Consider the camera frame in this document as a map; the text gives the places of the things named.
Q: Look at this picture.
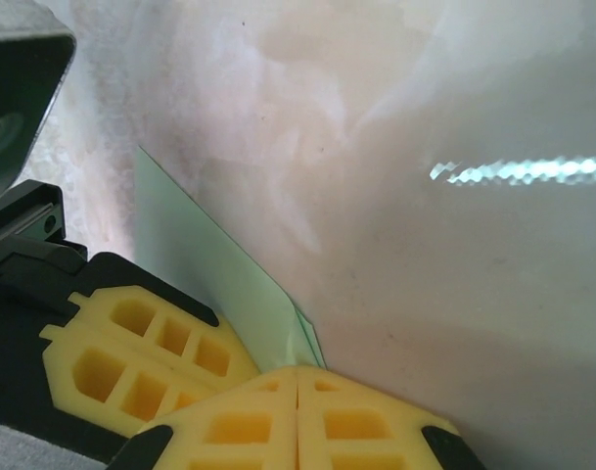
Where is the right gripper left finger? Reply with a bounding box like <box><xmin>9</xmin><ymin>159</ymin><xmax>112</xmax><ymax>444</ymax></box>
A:
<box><xmin>109</xmin><ymin>365</ymin><xmax>299</xmax><ymax>470</ymax></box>

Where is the green square paper sheet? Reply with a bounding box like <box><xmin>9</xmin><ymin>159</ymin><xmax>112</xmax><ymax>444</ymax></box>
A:
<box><xmin>133</xmin><ymin>145</ymin><xmax>329</xmax><ymax>389</ymax></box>

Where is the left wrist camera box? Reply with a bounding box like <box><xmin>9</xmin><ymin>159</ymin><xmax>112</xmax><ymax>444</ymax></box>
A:
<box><xmin>0</xmin><ymin>0</ymin><xmax>79</xmax><ymax>208</ymax></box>

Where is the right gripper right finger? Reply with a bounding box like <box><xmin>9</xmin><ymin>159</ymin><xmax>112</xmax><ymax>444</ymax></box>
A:
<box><xmin>297</xmin><ymin>364</ymin><xmax>485</xmax><ymax>470</ymax></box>

